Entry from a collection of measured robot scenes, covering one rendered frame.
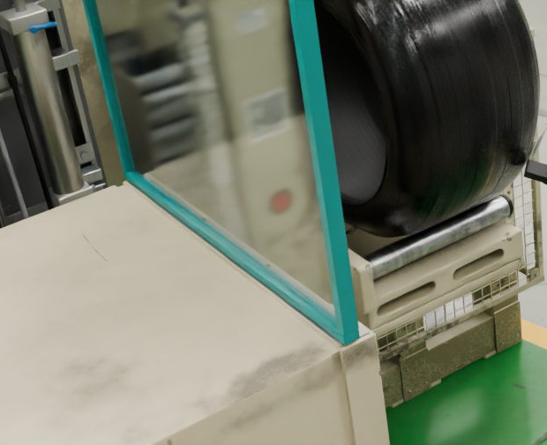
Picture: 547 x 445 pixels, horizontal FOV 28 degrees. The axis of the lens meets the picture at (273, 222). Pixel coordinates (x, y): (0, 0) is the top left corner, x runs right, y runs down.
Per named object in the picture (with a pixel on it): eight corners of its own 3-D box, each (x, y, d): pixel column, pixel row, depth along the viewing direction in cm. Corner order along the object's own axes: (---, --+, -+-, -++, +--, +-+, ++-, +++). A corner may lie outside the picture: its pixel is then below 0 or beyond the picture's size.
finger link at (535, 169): (564, 185, 190) (565, 183, 190) (524, 174, 191) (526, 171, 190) (565, 173, 192) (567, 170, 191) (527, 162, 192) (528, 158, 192)
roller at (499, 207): (349, 258, 193) (344, 270, 196) (363, 278, 191) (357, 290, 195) (503, 188, 206) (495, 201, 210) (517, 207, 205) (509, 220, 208)
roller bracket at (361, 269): (364, 317, 190) (358, 268, 186) (251, 236, 222) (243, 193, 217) (380, 309, 192) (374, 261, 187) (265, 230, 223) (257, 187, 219)
